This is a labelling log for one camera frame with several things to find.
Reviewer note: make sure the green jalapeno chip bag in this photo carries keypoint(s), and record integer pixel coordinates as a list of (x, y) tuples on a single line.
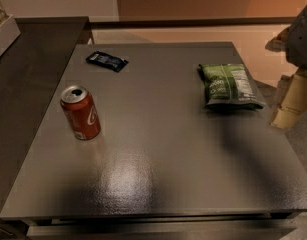
[(228, 87)]

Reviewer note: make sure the red coca-cola can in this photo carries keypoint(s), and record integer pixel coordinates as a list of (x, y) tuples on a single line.
[(79, 108)]

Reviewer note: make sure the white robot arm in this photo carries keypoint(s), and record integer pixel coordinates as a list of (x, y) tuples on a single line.
[(293, 42)]

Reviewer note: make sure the white box with snacks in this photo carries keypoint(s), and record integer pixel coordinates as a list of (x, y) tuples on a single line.
[(9, 30)]

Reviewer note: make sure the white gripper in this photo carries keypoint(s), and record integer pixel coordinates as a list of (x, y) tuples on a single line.
[(302, 40)]

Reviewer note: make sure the dark side table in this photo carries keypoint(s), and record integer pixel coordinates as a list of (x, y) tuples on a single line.
[(30, 71)]

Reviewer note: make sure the blue rxbar blueberry wrapper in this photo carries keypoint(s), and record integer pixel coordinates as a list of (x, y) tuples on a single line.
[(107, 61)]

